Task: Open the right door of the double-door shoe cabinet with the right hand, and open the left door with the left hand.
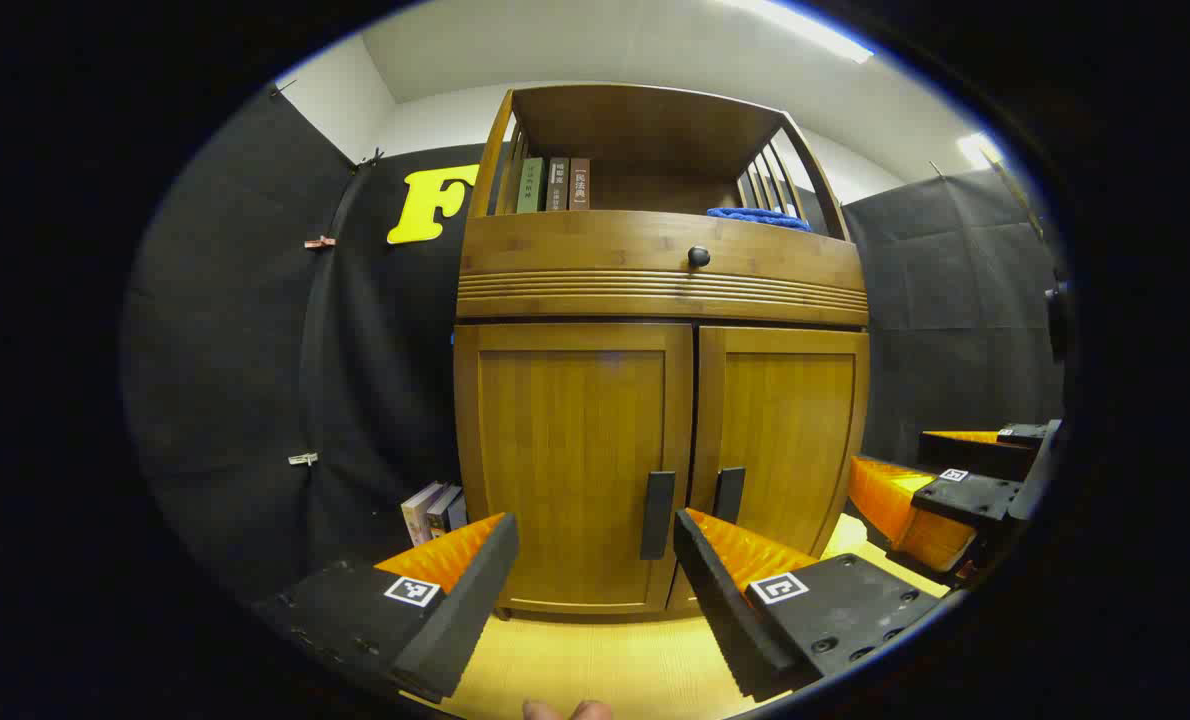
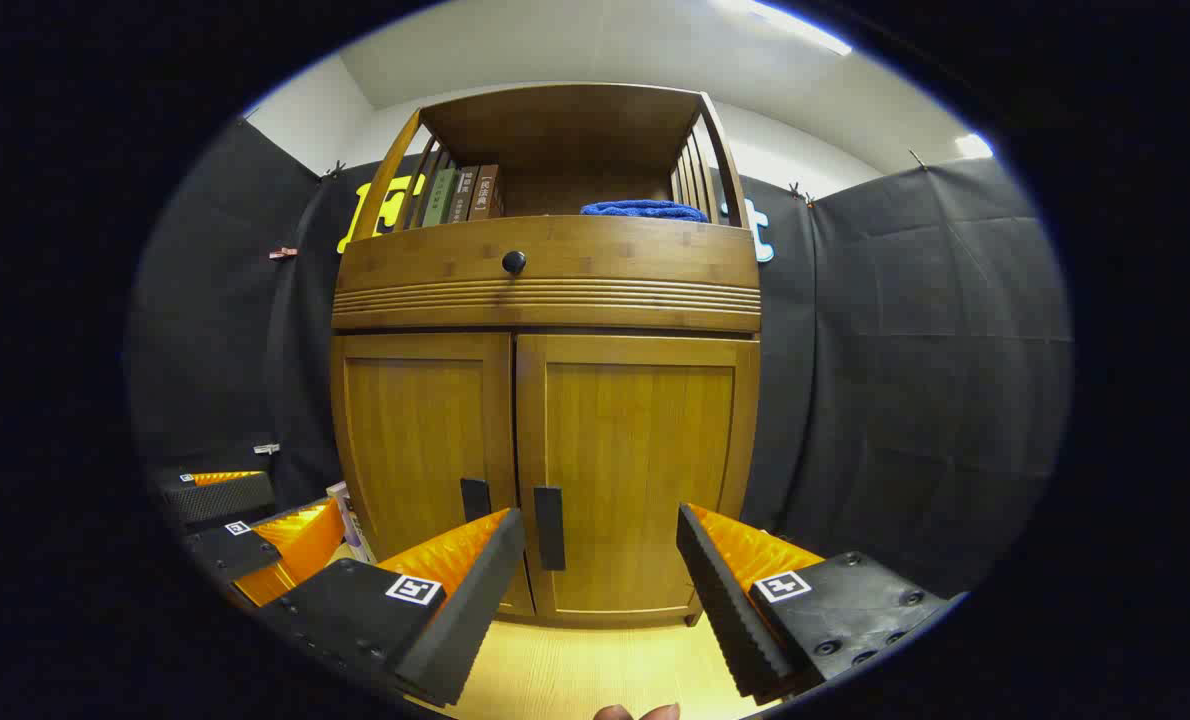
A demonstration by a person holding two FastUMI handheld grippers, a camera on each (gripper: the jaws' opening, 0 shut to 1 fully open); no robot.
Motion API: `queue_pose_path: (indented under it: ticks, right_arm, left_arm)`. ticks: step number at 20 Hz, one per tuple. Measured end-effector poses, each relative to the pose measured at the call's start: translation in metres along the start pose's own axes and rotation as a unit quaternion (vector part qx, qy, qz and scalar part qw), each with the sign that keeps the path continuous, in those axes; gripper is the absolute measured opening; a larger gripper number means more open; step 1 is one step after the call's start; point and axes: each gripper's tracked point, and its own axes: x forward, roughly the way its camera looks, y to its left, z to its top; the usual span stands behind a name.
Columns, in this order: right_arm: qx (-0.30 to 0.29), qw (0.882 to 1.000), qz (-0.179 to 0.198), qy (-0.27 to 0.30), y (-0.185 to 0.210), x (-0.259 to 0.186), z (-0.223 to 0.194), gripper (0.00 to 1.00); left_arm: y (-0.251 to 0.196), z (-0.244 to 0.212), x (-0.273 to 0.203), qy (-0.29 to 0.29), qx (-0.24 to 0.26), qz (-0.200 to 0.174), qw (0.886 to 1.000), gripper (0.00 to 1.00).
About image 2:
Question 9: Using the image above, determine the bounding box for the wooden shoe cabinet door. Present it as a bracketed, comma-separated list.
[331, 332, 536, 618]
[515, 333, 761, 626]

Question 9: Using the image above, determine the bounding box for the green book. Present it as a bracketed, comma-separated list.
[423, 168, 459, 228]

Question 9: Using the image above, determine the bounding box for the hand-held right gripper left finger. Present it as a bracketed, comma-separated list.
[255, 507, 527, 708]

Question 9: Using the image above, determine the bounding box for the wooden double-door shoe cabinet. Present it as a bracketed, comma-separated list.
[330, 82, 764, 629]

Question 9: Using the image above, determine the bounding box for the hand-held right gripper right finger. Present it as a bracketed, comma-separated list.
[676, 502, 956, 704]

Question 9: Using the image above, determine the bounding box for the blue folded towel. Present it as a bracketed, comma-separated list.
[581, 199, 710, 223]

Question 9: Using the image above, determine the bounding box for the black backdrop cloth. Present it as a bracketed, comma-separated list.
[130, 115, 1074, 601]

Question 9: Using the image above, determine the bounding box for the wooden ribbed drawer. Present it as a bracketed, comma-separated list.
[333, 215, 762, 333]

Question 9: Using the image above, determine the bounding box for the reddish brown book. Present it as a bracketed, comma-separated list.
[468, 164, 504, 221]

